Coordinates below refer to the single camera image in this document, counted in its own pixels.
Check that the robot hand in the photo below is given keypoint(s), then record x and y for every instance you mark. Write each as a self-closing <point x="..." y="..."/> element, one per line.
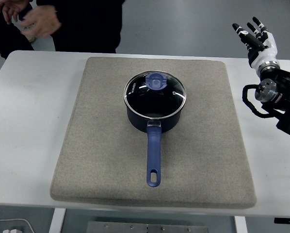
<point x="266" y="54"/>

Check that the person's right hand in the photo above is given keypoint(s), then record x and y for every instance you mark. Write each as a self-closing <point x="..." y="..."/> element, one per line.
<point x="5" y="8"/>

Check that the person's left hand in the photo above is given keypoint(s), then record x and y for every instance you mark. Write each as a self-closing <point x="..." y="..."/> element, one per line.
<point x="42" y="23"/>

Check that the glass lid with blue knob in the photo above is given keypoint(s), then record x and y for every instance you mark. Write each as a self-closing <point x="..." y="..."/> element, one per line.
<point x="156" y="81"/>

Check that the person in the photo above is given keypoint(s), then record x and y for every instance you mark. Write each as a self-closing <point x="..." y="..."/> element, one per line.
<point x="86" y="24"/>
<point x="31" y="38"/>

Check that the beige fabric mat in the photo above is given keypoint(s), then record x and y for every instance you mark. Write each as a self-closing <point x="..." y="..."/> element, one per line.
<point x="99" y="145"/>

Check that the black table control panel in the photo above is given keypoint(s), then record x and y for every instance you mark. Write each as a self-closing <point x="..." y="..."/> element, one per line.
<point x="286" y="221"/>

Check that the white table leg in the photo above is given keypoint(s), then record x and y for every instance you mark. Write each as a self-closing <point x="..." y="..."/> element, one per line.
<point x="240" y="225"/>
<point x="57" y="222"/>

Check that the white power plug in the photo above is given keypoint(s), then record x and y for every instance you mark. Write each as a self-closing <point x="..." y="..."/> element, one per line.
<point x="12" y="230"/>

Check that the grey metal plate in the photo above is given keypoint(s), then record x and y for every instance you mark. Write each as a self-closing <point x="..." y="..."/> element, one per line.
<point x="147" y="228"/>

